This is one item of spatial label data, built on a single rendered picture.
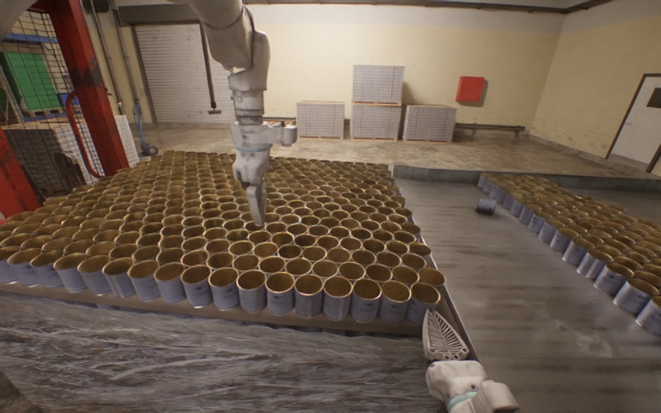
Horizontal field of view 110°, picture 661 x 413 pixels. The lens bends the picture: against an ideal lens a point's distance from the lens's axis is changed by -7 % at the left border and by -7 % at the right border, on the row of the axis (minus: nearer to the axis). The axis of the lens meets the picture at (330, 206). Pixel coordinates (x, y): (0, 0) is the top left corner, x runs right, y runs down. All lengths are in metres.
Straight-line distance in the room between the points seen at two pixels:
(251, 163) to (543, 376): 0.78
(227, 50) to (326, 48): 9.14
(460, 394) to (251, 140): 0.57
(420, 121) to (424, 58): 2.46
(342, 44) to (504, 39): 5.16
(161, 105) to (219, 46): 11.24
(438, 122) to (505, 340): 7.82
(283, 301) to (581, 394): 0.66
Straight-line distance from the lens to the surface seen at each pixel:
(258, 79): 0.54
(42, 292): 1.00
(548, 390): 0.78
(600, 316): 1.05
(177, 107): 11.34
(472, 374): 0.56
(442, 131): 8.48
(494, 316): 0.86
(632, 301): 1.11
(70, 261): 0.96
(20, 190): 1.50
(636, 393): 0.90
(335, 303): 0.62
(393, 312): 0.65
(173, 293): 0.74
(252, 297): 0.65
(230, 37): 0.44
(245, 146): 0.55
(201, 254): 0.79
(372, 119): 7.99
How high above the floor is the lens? 1.63
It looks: 27 degrees down
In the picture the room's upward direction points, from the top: 1 degrees clockwise
